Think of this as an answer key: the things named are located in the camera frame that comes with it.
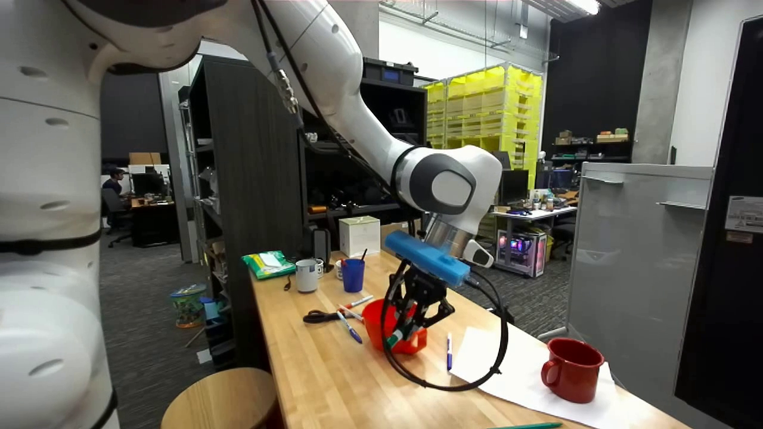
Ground black office chair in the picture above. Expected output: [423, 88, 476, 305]
[100, 178, 137, 249]

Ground white grey mug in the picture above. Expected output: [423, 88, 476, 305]
[293, 255, 329, 295]

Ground dark office desk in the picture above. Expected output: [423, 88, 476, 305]
[127, 195, 182, 249]

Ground bright red plastic cup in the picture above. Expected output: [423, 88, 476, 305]
[361, 299, 432, 357]

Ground blue cup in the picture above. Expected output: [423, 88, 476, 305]
[342, 255, 370, 295]

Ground yellow storage rack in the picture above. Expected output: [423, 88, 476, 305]
[424, 64, 548, 240]

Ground dark red mug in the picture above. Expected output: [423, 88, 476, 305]
[540, 336, 609, 406]

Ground green capped marker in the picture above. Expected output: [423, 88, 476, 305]
[383, 305, 423, 352]

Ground black door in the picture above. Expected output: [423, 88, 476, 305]
[672, 14, 763, 429]

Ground white door sign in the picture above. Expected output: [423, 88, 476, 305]
[724, 193, 763, 239]

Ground cluttered work desk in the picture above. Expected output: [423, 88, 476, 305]
[490, 203, 583, 282]

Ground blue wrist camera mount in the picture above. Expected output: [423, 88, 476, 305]
[383, 229, 474, 289]

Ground green toy box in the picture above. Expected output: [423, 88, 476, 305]
[170, 282, 209, 332]

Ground white box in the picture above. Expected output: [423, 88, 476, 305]
[338, 215, 383, 258]

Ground black computer monitor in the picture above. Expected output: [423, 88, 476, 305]
[501, 167, 535, 209]

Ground green wipes packet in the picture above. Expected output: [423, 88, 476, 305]
[242, 249, 301, 282]

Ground white paper sheet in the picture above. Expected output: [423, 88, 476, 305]
[449, 323, 664, 429]

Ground black scissors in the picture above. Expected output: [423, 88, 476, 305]
[301, 308, 343, 326]

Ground black shelving unit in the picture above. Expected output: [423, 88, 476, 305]
[189, 55, 432, 367]

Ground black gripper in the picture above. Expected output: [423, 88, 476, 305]
[387, 265, 459, 346]

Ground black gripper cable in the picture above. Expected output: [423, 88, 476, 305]
[380, 269, 510, 393]

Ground grey metal cabinet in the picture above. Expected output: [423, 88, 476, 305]
[565, 161, 720, 408]

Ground round wooden stool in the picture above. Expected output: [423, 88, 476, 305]
[160, 366, 281, 429]

